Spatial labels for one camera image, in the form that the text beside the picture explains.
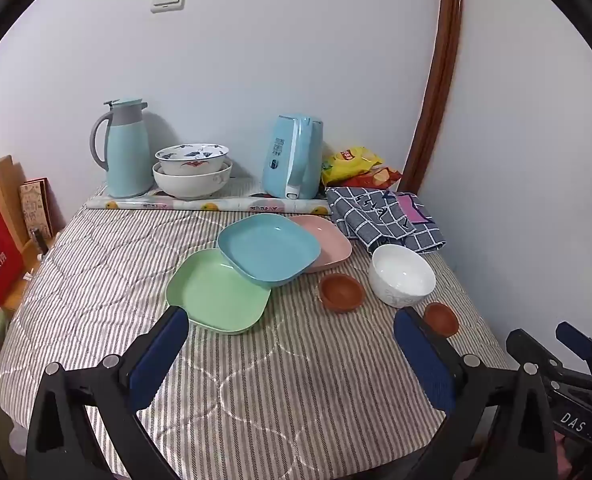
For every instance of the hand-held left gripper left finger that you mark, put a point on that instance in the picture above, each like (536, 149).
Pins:
(158, 355)

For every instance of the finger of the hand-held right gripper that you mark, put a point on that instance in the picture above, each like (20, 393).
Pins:
(575, 335)
(530, 347)

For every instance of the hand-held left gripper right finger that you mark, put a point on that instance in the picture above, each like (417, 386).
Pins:
(425, 365)

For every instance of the small brown bowl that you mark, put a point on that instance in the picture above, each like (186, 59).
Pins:
(441, 319)
(341, 292)

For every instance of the green square plate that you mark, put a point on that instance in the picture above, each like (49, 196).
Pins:
(216, 295)

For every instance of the blue square plate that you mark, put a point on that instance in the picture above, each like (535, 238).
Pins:
(268, 247)

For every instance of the pink square plate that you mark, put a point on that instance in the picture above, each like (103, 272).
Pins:
(328, 240)

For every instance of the dark red clothing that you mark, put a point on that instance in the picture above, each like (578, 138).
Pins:
(573, 460)

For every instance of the floral rolled table cover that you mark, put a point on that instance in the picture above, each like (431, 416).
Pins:
(176, 203)

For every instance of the grey checked cloth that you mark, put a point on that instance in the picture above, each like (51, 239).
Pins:
(375, 215)

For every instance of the large white bowl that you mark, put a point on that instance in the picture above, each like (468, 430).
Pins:
(191, 186)

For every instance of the brown book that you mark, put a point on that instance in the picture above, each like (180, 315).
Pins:
(36, 207)

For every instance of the red chip bag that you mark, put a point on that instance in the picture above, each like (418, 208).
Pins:
(375, 177)

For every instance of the floral patterned bowl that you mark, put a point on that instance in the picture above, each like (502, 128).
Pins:
(191, 162)

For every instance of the light blue thermos jug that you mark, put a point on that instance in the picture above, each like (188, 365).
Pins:
(126, 160)

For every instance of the yellow chip bag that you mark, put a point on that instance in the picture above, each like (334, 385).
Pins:
(351, 157)

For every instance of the brown paper bag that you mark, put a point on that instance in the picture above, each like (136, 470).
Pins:
(6, 175)

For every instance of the light blue electric kettle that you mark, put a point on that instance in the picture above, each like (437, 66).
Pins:
(291, 155)

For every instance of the brown wooden door frame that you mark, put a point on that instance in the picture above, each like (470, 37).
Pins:
(440, 60)

